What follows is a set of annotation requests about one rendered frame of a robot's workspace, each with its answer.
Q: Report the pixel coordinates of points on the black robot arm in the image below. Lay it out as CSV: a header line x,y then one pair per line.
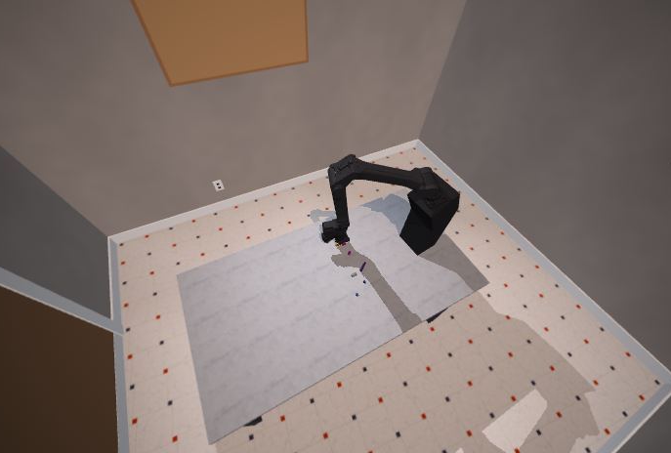
x,y
422,180

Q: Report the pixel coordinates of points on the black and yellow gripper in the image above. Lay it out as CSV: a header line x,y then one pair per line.
x,y
345,239

